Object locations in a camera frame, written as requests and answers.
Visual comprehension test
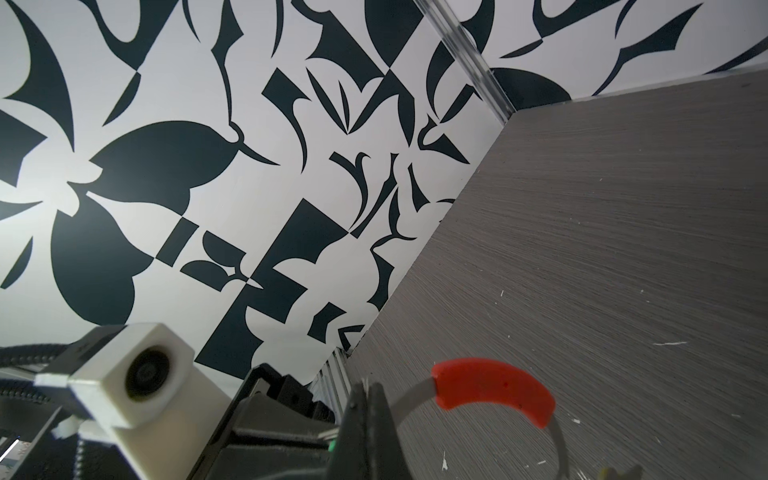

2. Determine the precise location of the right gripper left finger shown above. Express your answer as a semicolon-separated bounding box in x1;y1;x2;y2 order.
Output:
324;383;369;480

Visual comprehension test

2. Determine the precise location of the left black corrugated cable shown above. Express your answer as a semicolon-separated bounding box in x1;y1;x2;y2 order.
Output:
0;343;73;404

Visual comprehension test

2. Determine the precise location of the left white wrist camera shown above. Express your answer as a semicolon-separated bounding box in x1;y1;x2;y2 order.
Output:
33;323;230;479

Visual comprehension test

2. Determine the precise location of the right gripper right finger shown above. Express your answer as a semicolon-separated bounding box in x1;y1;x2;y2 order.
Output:
367;383;412;480

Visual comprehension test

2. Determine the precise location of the yellow capped key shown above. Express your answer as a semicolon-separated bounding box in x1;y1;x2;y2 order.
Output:
598;465;644;480

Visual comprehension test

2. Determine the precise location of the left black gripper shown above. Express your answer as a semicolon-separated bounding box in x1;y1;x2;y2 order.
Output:
188;363;336;479

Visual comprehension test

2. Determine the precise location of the large wire keyring red sleeve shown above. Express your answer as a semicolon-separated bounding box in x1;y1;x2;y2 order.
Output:
389;357;571;480

